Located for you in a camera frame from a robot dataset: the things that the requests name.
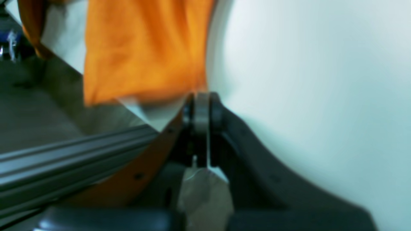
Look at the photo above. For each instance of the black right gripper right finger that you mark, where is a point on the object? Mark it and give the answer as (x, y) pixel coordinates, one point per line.
(266, 195)

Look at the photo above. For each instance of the orange t-shirt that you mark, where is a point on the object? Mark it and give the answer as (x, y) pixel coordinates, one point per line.
(150, 50)

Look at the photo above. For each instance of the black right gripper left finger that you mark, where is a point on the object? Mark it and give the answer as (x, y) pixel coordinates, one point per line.
(110, 205)

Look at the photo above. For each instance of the aluminium table frame rail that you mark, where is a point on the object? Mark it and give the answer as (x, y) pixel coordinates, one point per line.
(32, 177)

